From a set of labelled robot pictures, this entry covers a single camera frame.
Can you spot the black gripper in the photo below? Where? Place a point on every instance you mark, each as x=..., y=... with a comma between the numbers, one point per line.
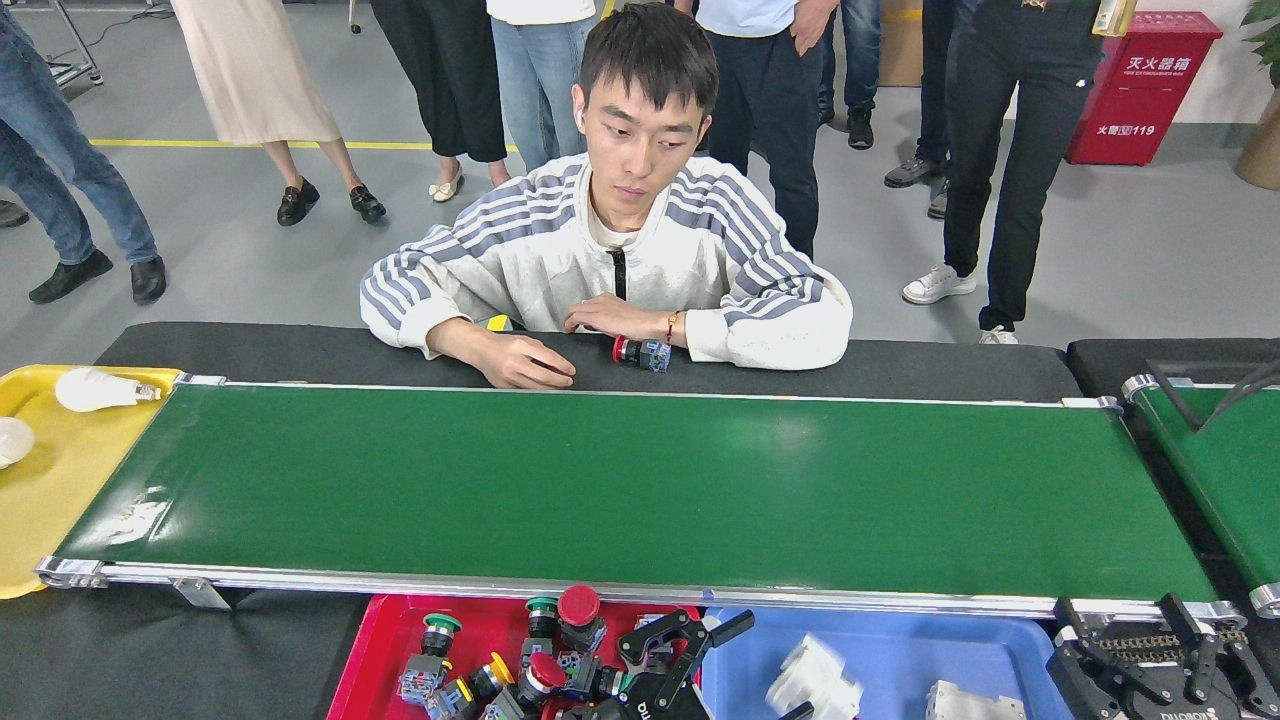
x=1175, y=712
x=640, y=710

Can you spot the large red mushroom switch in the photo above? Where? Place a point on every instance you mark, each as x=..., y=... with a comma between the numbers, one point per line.
x=578, y=605

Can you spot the white circuit breaker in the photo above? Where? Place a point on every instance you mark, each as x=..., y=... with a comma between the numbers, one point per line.
x=810, y=680
x=970, y=705

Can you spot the red push button switch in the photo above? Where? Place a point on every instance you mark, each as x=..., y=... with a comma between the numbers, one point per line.
x=655, y=355
x=548, y=670

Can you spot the yellow push button switch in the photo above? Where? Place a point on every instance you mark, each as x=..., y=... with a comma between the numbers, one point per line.
x=497, y=668

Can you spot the yellowish glass bottle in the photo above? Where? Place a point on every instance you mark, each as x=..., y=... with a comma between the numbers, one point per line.
x=1113, y=18

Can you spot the long green conveyor belt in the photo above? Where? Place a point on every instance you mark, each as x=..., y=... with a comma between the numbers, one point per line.
x=640, y=490

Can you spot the blue plastic tray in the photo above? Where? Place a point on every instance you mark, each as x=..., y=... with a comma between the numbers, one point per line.
x=900, y=650

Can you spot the short green conveyor belt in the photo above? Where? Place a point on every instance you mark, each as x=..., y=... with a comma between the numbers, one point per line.
x=1225, y=480

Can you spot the red plastic tray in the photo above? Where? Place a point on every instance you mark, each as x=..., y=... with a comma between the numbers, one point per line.
x=370, y=670

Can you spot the yellow plastic tray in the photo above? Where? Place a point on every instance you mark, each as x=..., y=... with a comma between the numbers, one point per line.
x=50, y=510

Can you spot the person's right hand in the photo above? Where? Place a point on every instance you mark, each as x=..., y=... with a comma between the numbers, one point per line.
x=530, y=368

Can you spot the person's left hand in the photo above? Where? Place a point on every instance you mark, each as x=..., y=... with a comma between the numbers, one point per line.
x=620, y=315

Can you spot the seated person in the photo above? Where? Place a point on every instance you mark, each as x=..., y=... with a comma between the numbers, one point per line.
x=540, y=270

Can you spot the standing person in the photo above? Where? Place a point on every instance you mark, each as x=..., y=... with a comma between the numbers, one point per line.
x=535, y=80
x=450, y=80
x=250, y=70
x=855, y=60
x=1020, y=130
x=60, y=160
x=930, y=90
x=770, y=110

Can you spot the potted green plant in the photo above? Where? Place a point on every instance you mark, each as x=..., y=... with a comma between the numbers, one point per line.
x=1262, y=150

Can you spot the red fire extinguisher box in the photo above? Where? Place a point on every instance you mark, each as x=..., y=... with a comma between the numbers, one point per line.
x=1140, y=100

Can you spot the brown cardboard box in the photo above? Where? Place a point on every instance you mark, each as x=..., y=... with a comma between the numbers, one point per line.
x=900, y=45

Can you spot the white light bulb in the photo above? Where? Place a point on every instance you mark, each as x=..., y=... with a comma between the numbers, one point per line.
x=95, y=390
x=14, y=440

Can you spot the black guide frame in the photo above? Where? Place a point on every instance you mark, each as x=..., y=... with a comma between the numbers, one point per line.
x=1170, y=390

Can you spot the metal cart frame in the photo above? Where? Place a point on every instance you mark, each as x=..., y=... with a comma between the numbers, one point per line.
x=80, y=50

